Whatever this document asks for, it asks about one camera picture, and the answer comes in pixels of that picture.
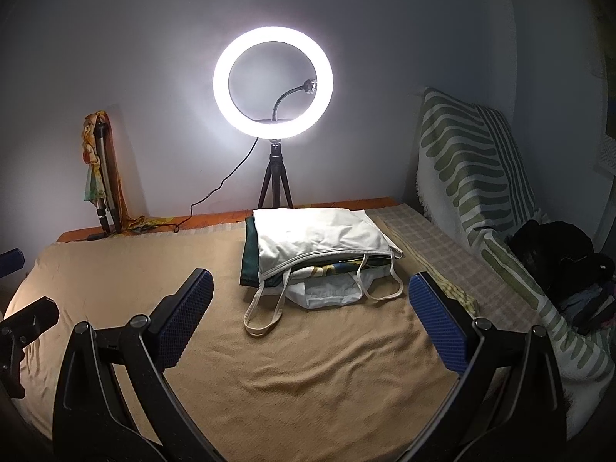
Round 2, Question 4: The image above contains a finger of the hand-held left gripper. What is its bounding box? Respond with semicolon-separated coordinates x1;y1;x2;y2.
0;248;26;280
0;297;59;399

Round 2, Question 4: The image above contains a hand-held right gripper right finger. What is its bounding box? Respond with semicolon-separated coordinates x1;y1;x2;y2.
408;271;569;462

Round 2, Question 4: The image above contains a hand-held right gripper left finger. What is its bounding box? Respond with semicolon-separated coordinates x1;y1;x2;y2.
52;268;227;462

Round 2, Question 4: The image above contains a white camisole top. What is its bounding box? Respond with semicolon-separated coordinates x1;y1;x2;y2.
243;208;405;338

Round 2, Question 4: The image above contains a pile of dark clothes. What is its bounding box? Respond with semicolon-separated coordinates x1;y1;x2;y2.
507;220;616;335

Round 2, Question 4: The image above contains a checked cloth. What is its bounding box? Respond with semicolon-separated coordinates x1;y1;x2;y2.
368;202;547;342

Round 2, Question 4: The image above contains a dark green folded garment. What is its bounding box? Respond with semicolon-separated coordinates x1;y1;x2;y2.
239;216;264;286

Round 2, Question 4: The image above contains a tan blanket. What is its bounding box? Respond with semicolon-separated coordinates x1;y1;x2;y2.
0;238;487;462

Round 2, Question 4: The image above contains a white folded garment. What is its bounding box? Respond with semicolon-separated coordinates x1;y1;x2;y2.
281;269;367;310

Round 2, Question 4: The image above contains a printed folded garment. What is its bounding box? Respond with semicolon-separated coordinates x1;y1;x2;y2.
289;261;383;279

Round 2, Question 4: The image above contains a folded silver tripod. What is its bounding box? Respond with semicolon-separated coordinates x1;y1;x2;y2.
94;122;123;236

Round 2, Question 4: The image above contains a folded tripod with colourful scarf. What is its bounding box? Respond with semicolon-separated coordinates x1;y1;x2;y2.
82;110;145;232

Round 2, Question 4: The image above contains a green white striped blanket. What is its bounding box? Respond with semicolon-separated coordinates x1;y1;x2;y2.
415;87;616;439

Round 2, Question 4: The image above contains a black gooseneck phone holder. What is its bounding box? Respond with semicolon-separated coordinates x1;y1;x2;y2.
272;78;319;123

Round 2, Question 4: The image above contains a black ring light cable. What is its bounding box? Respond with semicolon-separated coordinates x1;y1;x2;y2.
173;137;261;234

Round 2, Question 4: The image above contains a black ring light tripod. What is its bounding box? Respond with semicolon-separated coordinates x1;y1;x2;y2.
257;139;295;210

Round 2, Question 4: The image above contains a white ring light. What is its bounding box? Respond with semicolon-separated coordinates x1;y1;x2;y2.
214;26;334;141

